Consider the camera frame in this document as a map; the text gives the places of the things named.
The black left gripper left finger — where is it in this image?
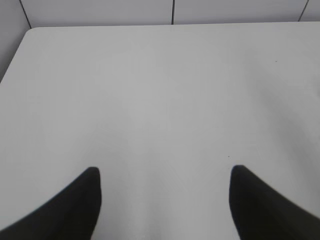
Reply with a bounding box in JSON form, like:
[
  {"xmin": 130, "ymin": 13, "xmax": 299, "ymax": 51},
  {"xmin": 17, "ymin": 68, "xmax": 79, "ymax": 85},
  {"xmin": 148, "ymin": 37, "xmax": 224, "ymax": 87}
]
[{"xmin": 0, "ymin": 167, "xmax": 102, "ymax": 240}]

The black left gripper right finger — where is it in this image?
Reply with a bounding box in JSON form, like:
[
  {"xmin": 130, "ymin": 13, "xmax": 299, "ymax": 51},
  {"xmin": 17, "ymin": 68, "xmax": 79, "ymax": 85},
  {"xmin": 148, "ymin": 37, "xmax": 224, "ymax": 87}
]
[{"xmin": 229, "ymin": 165, "xmax": 320, "ymax": 240}]

